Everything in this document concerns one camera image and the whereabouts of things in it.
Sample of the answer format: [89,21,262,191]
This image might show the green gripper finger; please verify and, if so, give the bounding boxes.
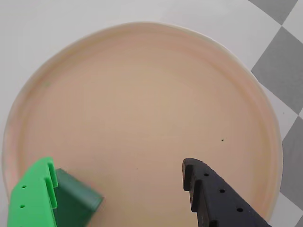
[6,156,59,227]

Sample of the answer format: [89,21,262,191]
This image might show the dark green cube dice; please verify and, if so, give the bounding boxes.
[53,168,105,227]

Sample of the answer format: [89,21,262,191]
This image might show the grey white checkered mat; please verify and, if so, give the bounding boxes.
[247,0,303,215]

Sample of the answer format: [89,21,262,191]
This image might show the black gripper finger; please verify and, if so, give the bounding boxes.
[182,157,272,227]

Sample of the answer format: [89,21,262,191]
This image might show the peach round plate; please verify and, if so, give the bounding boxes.
[1,21,284,227]

